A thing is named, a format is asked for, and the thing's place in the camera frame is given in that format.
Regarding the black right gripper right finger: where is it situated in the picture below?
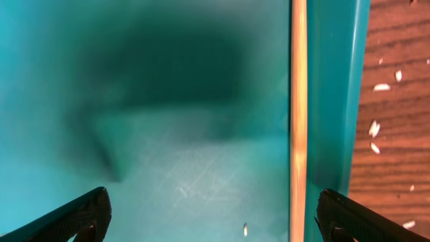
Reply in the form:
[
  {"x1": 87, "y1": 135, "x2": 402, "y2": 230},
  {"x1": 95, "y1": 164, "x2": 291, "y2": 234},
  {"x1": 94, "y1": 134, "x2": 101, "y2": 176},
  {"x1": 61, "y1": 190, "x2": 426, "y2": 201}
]
[{"x1": 315, "y1": 189, "x2": 429, "y2": 242}]

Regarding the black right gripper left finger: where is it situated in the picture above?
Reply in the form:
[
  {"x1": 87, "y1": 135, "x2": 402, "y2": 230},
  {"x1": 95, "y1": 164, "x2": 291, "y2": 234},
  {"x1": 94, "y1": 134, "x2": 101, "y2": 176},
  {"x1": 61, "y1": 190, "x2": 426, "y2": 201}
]
[{"x1": 1, "y1": 187, "x2": 112, "y2": 242}]

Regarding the wooden chopstick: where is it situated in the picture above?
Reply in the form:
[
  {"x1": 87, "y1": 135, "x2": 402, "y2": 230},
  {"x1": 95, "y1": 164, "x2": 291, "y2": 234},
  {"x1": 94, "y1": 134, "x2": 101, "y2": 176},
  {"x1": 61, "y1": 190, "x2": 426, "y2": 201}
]
[{"x1": 290, "y1": 0, "x2": 308, "y2": 242}]

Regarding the teal plastic tray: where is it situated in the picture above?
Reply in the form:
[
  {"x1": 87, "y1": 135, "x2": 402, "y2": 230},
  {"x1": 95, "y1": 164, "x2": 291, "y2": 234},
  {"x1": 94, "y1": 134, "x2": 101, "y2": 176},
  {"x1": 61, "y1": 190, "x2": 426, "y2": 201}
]
[{"x1": 0, "y1": 0, "x2": 371, "y2": 242}]

